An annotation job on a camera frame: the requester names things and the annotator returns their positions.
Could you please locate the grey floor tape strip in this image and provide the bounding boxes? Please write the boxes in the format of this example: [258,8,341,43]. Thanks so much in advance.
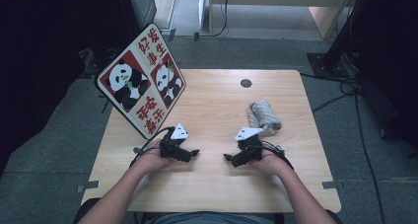
[321,181,343,190]
[76,180,101,194]

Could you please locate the fluffy beige cloth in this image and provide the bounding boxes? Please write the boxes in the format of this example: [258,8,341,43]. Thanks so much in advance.
[247,99,284,136]

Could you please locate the black cabinet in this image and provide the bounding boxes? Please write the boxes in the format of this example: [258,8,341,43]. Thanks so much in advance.
[117,0,158,37]

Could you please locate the light wooden desk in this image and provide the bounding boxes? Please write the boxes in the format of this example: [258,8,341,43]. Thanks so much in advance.
[208,0,360,40]

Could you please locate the person's grey shirt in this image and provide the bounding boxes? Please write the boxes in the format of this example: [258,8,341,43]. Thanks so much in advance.
[144,211,282,224]

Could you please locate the person's right hand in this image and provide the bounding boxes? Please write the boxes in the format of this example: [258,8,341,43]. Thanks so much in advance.
[249,148,291,178]

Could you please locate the panda print square board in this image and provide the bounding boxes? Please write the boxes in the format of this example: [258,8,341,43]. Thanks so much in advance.
[94,22,187,141]

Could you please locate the black stand pole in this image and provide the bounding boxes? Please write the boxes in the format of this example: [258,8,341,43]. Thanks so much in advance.
[323,0,374,70]

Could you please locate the hand-held gripper cable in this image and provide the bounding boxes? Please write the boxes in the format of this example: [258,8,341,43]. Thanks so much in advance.
[129,126,175,168]
[258,139,296,171]

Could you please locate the hanging black cable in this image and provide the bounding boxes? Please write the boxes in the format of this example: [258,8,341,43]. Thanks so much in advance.
[199,0,231,38]

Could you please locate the black stand base plate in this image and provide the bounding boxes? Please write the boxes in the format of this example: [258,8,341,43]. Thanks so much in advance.
[307,52,350,79]
[78,47,111,80]

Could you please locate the person's left hand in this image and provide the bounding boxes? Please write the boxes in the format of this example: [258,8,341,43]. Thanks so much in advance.
[135,138,179,177]

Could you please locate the right hand-held gripper cable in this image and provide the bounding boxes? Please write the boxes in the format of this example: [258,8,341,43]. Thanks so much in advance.
[258,139,296,171]

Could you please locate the long black floor cable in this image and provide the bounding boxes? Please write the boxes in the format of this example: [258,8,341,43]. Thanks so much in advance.
[354,92,386,224]

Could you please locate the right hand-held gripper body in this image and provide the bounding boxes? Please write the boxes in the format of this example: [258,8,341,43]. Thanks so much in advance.
[234,126,264,165]

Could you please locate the left hand-held gripper cable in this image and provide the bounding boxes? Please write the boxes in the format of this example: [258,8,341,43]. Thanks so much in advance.
[129,126,175,168]

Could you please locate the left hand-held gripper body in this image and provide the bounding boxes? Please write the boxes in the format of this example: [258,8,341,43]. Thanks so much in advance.
[160,122,193,163]

